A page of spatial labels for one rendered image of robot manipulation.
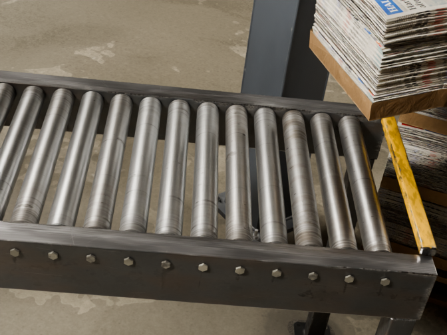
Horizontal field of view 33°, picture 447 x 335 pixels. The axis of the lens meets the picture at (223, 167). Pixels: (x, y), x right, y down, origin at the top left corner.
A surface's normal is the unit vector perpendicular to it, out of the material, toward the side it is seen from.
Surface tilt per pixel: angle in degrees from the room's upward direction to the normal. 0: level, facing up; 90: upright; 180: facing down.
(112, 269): 90
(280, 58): 90
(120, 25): 0
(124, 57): 0
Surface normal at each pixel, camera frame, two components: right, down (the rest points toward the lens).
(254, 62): -0.81, 0.28
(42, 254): 0.00, 0.61
